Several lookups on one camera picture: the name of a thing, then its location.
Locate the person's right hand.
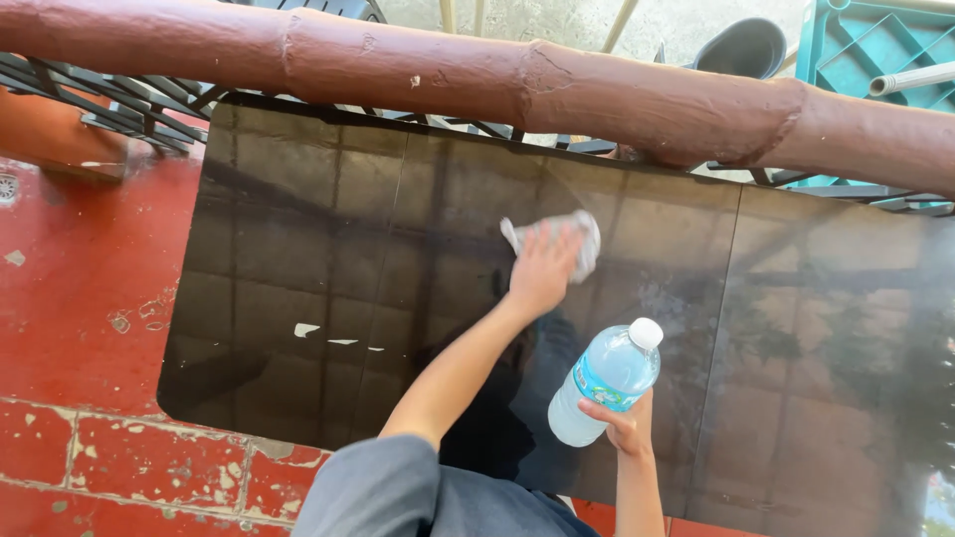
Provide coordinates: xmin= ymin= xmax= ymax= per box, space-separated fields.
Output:
xmin=577 ymin=388 xmax=657 ymax=457

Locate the person's left hand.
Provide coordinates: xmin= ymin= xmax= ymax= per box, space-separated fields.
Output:
xmin=509 ymin=221 xmax=588 ymax=314

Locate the grey wiping cloth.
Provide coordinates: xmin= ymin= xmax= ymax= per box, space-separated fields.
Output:
xmin=498 ymin=209 xmax=602 ymax=285

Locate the clear plastic water bottle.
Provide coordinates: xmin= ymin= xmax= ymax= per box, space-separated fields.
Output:
xmin=547 ymin=317 xmax=665 ymax=448

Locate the brown painted railing pipe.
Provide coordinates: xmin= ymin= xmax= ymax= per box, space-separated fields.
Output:
xmin=0 ymin=0 xmax=955 ymax=199

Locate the dark grey plastic chair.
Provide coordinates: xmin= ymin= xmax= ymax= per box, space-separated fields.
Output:
xmin=682 ymin=17 xmax=789 ymax=82

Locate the person's grey clothing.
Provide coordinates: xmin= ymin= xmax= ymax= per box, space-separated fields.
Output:
xmin=290 ymin=434 xmax=600 ymax=537

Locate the teal plastic crate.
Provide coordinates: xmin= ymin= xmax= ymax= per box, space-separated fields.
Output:
xmin=782 ymin=0 xmax=955 ymax=189

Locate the grey plastic pipe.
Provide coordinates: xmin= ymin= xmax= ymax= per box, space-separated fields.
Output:
xmin=868 ymin=61 xmax=955 ymax=98

